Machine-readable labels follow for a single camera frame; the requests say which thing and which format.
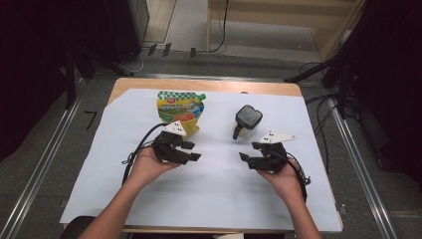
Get metal floor rail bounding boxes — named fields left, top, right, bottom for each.
left=0, top=89, right=85, bottom=239
left=79, top=71, right=332, bottom=84
left=326, top=98, right=399, bottom=239

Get person's left hand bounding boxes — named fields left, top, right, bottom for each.
left=127, top=145, right=182, bottom=189

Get dark grey cabinet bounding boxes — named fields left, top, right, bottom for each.
left=105, top=0, right=151, bottom=65

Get black curtain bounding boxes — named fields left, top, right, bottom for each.
left=331, top=0, right=422, bottom=185
left=0, top=0, right=142, bottom=162

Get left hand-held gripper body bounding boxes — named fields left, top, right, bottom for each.
left=151, top=119, right=191, bottom=166

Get left hand-held gripper black cable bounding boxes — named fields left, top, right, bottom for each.
left=120, top=121, right=170, bottom=186

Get dark cloth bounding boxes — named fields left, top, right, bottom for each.
left=59, top=215, right=98, bottom=239

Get black tape corner mark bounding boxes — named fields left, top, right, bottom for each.
left=83, top=110, right=99, bottom=131

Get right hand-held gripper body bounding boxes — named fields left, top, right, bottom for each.
left=248, top=130, right=298, bottom=174

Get white floor cable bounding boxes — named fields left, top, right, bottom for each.
left=118, top=47, right=147, bottom=75

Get light wooden frame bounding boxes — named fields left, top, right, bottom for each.
left=205, top=0, right=366, bottom=63

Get hand-held gripper black cable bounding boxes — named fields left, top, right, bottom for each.
left=120, top=121, right=170, bottom=186
left=284, top=151, right=313, bottom=203

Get black floor cables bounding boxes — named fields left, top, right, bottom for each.
left=299, top=60, right=337, bottom=167

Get right hand-held gripper black cable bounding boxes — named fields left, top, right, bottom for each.
left=284, top=151, right=313, bottom=203

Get green yellow spout pouch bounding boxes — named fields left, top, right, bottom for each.
left=156, top=90, right=207, bottom=138

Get black metal stand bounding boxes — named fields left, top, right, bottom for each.
left=283, top=49, right=357, bottom=120
left=64, top=43, right=135, bottom=111

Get black hanging cable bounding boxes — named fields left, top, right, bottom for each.
left=208, top=0, right=231, bottom=54

